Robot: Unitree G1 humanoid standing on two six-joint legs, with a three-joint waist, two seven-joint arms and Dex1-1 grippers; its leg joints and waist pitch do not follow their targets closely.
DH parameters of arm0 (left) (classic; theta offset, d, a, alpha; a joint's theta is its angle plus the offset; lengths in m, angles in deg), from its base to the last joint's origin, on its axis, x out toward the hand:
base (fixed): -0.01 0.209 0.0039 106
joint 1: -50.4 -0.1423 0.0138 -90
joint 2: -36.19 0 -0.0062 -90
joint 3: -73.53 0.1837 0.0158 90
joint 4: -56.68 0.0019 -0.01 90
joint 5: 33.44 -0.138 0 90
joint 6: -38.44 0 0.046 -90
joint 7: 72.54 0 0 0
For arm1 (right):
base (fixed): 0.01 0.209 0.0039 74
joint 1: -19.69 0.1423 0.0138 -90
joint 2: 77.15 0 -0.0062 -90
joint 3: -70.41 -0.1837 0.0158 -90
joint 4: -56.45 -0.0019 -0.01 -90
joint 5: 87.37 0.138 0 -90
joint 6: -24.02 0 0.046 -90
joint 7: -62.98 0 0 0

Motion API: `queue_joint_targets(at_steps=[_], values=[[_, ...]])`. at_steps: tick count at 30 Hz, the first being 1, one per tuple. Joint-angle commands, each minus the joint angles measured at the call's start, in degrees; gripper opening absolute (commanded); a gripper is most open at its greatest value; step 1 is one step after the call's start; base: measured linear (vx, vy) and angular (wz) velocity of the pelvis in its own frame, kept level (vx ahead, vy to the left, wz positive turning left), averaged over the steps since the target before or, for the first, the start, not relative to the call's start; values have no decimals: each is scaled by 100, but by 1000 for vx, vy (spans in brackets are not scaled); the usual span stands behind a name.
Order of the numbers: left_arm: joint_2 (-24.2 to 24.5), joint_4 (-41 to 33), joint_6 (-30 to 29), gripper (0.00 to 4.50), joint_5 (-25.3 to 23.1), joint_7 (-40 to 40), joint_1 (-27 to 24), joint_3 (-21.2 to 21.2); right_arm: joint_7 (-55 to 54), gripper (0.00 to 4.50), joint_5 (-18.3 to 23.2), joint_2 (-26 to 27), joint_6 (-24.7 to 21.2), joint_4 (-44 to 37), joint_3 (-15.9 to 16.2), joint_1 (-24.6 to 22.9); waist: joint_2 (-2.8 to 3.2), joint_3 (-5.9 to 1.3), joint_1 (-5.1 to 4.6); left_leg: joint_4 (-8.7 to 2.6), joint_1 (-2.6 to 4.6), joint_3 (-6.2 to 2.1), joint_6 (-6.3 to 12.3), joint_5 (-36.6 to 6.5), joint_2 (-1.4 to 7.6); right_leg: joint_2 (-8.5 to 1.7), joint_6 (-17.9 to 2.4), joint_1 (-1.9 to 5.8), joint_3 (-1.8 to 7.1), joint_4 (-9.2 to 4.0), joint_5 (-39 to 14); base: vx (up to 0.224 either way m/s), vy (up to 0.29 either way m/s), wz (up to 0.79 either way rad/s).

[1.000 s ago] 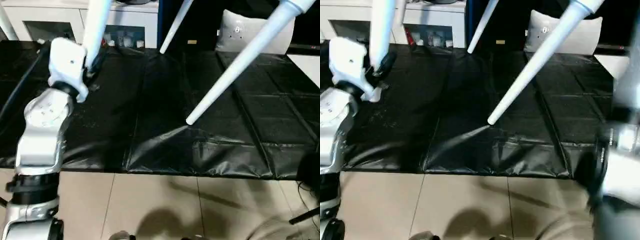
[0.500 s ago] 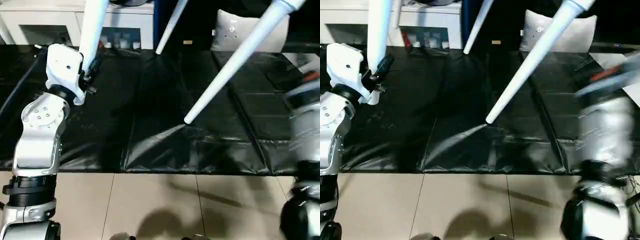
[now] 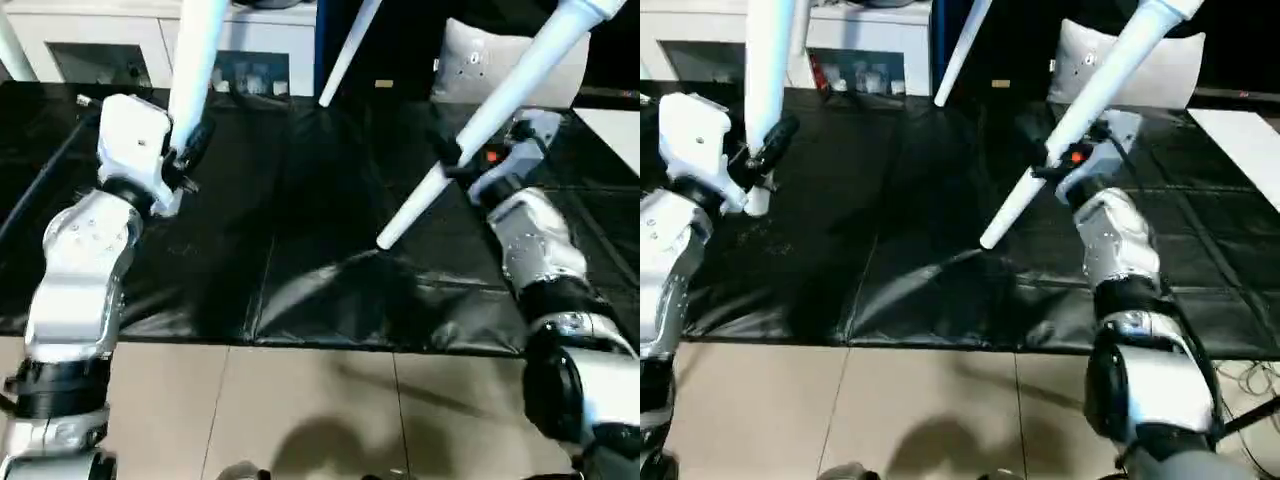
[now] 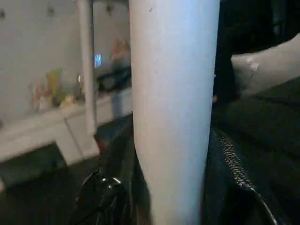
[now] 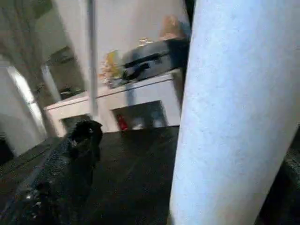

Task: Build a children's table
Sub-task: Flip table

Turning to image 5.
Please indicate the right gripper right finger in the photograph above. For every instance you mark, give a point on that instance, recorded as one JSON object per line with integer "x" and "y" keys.
{"x": 286, "y": 192}

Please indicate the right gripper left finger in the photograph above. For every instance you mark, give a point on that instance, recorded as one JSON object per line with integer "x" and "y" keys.
{"x": 58, "y": 182}

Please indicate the white cabinet with glass doors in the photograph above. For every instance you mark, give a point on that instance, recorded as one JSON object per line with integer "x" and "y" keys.
{"x": 150, "y": 89}

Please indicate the grey rounded device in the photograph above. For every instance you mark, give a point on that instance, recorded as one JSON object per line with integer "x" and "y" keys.
{"x": 152, "y": 61}

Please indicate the pale small toy figure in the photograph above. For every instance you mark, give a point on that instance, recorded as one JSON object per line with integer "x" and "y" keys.
{"x": 172, "y": 25}

